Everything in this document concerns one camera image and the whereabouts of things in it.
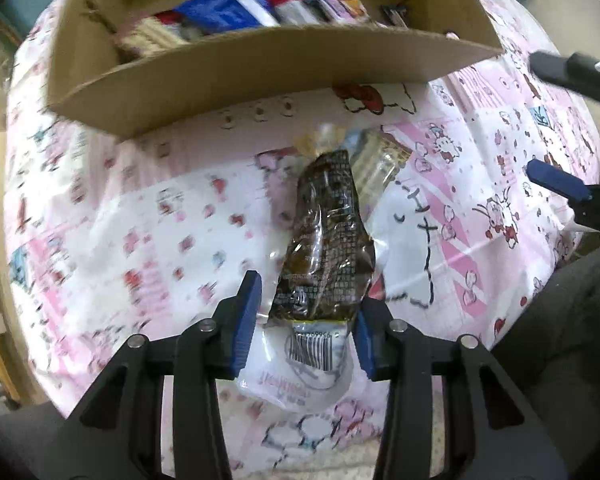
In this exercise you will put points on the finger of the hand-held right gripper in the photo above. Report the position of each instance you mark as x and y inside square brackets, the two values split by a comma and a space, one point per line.
[575, 72]
[555, 177]

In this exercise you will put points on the clear cracker packet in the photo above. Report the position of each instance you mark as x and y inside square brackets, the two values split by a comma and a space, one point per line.
[380, 160]

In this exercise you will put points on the purple snack packet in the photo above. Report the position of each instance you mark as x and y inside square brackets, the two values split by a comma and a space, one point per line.
[342, 5]

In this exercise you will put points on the wooden furniture frame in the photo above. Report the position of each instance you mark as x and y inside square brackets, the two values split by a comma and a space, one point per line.
[0, 340]

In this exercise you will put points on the red white snack packet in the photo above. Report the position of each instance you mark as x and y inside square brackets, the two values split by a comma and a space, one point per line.
[290, 10]

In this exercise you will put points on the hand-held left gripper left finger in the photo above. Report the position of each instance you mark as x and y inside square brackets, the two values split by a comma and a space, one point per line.
[245, 320]

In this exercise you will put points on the blue snack packet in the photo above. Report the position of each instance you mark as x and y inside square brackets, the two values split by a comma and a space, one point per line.
[220, 7]

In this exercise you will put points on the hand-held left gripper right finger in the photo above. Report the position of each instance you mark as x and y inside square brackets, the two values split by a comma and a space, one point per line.
[365, 340]

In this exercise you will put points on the clear brown snack bag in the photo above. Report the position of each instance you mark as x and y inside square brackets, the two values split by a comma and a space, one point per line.
[325, 240]

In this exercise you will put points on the person's grey pants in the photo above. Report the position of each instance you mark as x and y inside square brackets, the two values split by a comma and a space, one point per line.
[555, 335]

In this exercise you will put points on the beige cracker packet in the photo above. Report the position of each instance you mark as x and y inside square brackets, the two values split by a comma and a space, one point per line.
[147, 37]

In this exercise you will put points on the brown cardboard box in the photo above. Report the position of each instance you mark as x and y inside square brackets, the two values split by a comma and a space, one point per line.
[260, 75]

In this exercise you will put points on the pink printed blanket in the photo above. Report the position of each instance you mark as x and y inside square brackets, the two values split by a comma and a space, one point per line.
[130, 210]

